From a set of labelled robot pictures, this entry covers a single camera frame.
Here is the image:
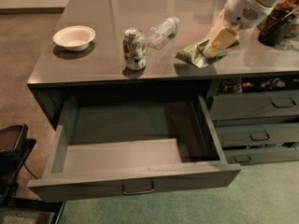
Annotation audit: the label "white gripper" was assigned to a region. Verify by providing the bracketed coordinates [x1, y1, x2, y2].
[203, 0, 275, 58]

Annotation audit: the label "green jalapeno chip bag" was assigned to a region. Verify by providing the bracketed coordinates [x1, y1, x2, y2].
[175, 39, 239, 68]

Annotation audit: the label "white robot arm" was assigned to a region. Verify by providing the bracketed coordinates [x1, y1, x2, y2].
[203, 0, 280, 58]

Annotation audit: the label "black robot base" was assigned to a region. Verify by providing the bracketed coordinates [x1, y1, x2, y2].
[0, 124, 36, 205]

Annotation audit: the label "right upper grey drawer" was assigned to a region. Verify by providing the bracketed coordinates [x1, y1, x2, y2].
[209, 90, 299, 120]

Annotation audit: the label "right middle grey drawer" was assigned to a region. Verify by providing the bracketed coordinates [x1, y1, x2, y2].
[216, 123, 299, 147]

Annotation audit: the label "right bottom grey drawer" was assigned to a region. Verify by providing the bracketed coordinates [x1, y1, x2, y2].
[224, 147, 299, 165]

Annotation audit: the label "open grey top drawer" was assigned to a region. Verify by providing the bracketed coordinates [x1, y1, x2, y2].
[28, 97, 240, 203]

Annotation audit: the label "black cup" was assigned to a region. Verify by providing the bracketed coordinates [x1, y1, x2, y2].
[258, 9, 292, 46]

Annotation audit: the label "snack bags in shelf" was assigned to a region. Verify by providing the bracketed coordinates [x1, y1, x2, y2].
[221, 76, 299, 93]

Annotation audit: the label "clear plastic water bottle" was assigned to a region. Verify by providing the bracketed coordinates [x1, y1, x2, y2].
[148, 17, 179, 49]

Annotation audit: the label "glass snack jar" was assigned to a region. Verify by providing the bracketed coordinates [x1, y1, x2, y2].
[275, 0, 299, 37]

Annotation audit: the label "soda can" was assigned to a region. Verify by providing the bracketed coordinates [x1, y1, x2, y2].
[122, 28, 146, 71]

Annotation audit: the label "grey counter cabinet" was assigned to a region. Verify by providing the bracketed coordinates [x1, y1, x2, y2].
[27, 0, 299, 126]

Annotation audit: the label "white paper bowl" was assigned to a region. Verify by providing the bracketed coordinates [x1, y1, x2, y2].
[52, 26, 95, 51]

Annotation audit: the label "metal drawer handle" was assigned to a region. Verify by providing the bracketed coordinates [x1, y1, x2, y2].
[121, 179, 155, 196]

